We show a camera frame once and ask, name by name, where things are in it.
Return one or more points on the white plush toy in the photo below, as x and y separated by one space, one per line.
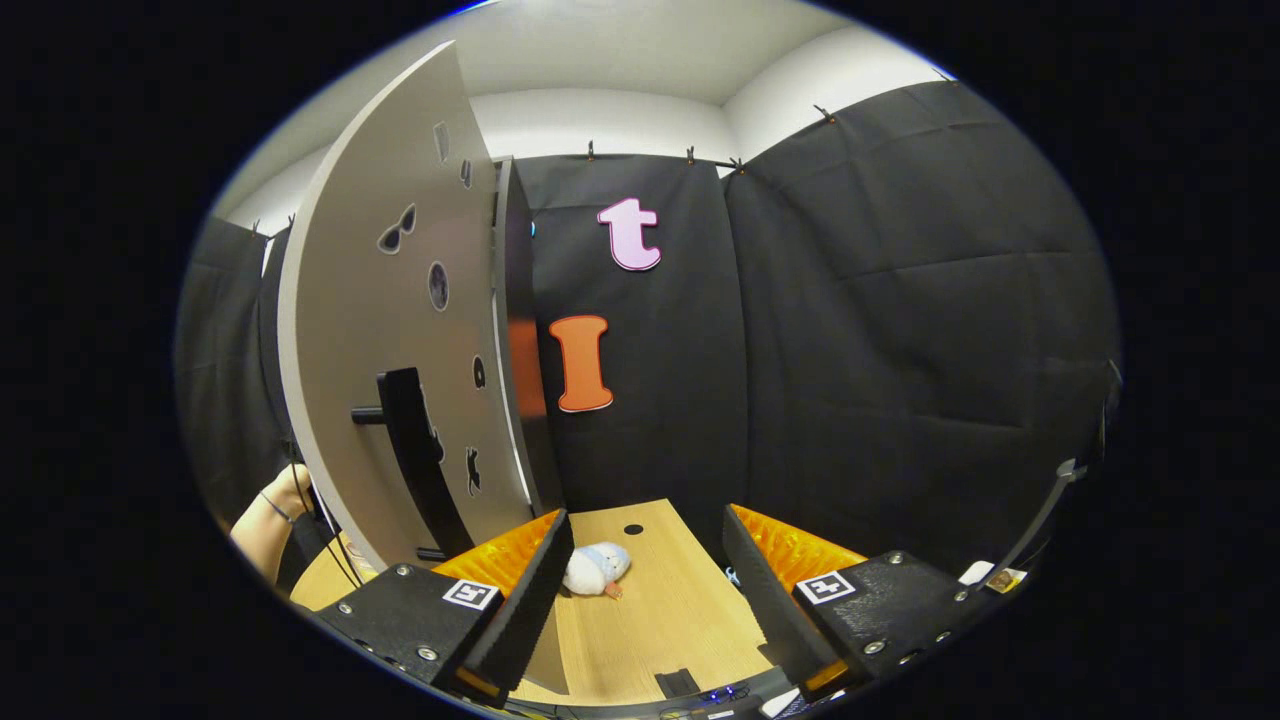
595 570

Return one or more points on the beige cabinet door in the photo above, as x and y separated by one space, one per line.
370 320

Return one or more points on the dark grey cabinet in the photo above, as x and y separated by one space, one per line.
525 450

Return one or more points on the grey metal stand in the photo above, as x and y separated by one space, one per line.
1040 520

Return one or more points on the black backdrop cloth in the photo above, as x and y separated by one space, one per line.
900 300

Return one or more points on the row of cloth clamps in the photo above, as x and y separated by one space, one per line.
590 150

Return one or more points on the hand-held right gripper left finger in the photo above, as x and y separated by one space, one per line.
525 610

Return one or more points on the black device with blue lights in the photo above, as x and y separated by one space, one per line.
680 683

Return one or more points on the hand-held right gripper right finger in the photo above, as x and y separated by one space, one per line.
780 620

